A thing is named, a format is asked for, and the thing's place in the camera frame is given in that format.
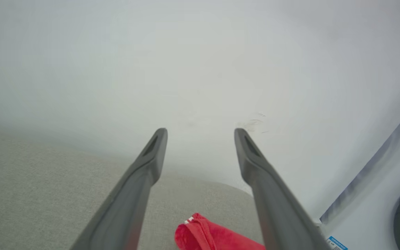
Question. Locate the white washing machine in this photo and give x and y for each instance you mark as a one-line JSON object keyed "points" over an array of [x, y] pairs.
{"points": [[370, 208]]}

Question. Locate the blue label sticker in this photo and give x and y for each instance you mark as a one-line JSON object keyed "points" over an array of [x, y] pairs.
{"points": [[337, 243]]}

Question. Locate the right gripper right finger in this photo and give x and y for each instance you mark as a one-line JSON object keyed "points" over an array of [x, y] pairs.
{"points": [[276, 208]]}

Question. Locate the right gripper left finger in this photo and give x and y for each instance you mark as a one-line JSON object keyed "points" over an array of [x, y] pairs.
{"points": [[130, 205]]}

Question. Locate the red garment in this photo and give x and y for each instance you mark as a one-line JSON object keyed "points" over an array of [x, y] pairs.
{"points": [[217, 238]]}

